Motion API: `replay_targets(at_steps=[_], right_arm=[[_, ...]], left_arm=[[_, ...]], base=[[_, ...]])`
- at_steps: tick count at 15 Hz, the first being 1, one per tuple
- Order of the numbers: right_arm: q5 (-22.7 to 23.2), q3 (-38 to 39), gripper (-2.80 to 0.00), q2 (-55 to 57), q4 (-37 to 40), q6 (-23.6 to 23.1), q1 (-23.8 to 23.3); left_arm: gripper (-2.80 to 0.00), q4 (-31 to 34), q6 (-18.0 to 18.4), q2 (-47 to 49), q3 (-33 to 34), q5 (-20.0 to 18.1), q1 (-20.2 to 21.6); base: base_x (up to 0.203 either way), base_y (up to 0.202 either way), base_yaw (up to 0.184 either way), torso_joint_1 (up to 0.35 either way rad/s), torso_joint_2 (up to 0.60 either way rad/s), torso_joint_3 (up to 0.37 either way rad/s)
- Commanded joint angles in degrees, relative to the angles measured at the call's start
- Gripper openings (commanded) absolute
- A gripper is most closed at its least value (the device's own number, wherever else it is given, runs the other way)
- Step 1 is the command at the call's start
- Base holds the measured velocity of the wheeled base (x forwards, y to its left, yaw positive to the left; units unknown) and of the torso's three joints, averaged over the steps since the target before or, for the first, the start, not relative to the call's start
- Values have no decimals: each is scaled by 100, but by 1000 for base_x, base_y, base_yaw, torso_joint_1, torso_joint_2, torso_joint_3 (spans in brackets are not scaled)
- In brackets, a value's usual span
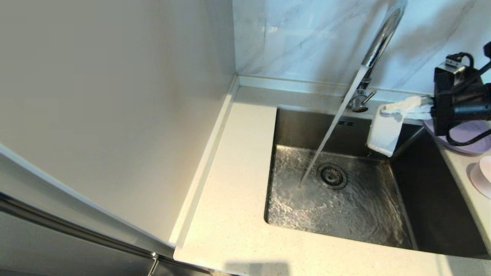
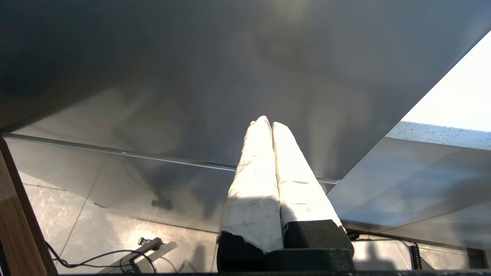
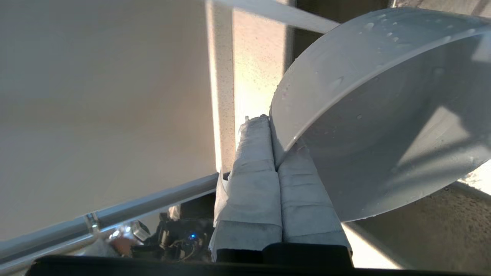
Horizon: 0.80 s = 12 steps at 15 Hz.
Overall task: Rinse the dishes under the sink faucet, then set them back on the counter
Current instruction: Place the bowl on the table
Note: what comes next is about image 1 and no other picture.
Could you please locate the purple plastic plate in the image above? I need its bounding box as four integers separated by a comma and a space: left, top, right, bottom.
424, 118, 491, 155

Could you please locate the chrome gooseneck kitchen faucet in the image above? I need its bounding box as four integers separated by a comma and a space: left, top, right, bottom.
347, 0, 408, 113

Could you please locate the pink plastic cup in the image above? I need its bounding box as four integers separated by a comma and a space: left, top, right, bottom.
469, 156, 491, 199

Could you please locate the stainless steel sink basin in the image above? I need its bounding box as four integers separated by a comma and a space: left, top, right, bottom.
264, 107, 489, 258

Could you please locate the running water stream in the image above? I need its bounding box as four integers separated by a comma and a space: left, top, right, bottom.
298, 65, 369, 188

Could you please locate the round metal drain strainer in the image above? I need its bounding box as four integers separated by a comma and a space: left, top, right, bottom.
316, 163, 348, 191

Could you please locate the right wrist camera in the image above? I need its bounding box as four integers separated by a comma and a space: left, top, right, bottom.
435, 53, 475, 77

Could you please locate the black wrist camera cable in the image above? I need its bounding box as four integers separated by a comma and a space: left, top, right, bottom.
445, 52, 491, 147

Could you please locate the chrome refrigerator door handle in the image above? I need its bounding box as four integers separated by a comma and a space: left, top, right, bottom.
0, 191, 160, 276

